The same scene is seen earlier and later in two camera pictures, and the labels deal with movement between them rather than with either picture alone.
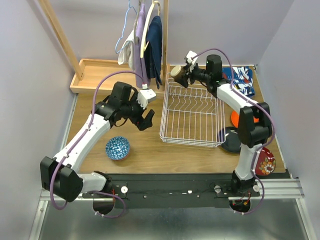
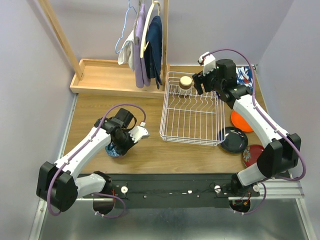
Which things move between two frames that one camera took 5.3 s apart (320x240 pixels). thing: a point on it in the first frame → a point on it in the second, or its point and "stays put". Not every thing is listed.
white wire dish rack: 192,115 stays put
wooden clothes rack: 88,73 stays put
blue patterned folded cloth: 243,78 stays put
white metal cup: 177,73 → 185,86
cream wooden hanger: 142,48 stays put
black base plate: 199,189 stays put
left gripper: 139,117 → 124,144
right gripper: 189,74 → 199,78
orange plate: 235,117 stays put
